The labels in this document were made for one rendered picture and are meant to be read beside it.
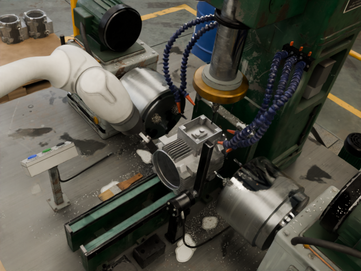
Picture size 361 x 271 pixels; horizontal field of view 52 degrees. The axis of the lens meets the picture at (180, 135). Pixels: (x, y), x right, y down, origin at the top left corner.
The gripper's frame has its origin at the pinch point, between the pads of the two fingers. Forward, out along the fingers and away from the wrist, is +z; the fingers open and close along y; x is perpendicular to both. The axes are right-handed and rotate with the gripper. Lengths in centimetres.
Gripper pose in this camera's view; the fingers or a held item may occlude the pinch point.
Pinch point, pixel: (150, 146)
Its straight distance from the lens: 124.9
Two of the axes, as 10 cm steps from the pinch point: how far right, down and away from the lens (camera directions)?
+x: -7.1, 7.0, -1.1
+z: 2.8, 4.2, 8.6
